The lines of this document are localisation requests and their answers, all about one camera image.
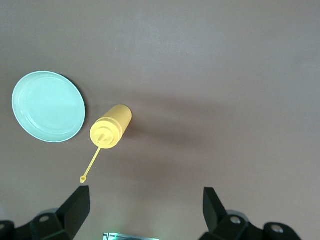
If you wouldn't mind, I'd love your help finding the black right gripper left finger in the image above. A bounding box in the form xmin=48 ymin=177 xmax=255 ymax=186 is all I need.
xmin=0 ymin=185 xmax=91 ymax=240

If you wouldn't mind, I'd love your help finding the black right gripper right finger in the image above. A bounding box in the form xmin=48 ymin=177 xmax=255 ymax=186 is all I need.
xmin=199 ymin=186 xmax=302 ymax=240

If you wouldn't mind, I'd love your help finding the yellow mustard squeeze bottle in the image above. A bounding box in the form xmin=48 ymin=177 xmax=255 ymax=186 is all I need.
xmin=79 ymin=104 xmax=133 ymax=185

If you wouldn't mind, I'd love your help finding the pale green plate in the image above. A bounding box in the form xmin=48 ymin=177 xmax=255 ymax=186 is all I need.
xmin=11 ymin=71 xmax=86 ymax=144

